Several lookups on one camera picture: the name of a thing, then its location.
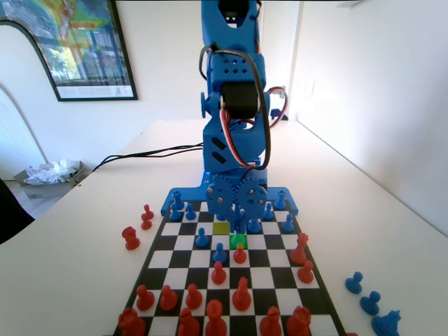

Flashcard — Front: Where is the blue knight chess piece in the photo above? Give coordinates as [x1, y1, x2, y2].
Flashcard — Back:
[246, 216, 263, 235]
[371, 309, 403, 336]

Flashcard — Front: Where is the black and white chessboard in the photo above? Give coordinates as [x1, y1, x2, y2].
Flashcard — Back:
[111, 199, 348, 336]

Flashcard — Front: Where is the white door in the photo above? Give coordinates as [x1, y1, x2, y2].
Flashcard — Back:
[260, 0, 302, 122]

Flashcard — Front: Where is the crumpled white plastic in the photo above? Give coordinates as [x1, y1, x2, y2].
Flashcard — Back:
[23, 159, 77, 186]

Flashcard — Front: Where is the cardboard box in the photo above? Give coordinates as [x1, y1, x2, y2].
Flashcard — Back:
[13, 160, 92, 201]

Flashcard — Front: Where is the black chair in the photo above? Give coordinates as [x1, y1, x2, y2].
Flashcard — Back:
[0, 178, 37, 246]

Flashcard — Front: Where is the white arched panel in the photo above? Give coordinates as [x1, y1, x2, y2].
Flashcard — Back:
[0, 19, 60, 181]

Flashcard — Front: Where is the blue printed base plate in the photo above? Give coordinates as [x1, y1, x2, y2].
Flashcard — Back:
[160, 178, 300, 216]

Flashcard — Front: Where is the thick black camera cable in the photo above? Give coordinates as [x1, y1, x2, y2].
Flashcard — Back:
[197, 41, 274, 171]

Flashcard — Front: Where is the red white servo wire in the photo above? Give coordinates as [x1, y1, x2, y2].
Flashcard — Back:
[218, 107, 258, 169]
[269, 86, 292, 130]

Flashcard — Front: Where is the black table cable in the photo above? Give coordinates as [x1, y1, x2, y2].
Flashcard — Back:
[104, 148, 205, 164]
[91, 141, 205, 173]

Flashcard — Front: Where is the dark framed wall poster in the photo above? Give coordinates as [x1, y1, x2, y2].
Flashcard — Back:
[0, 0, 139, 103]

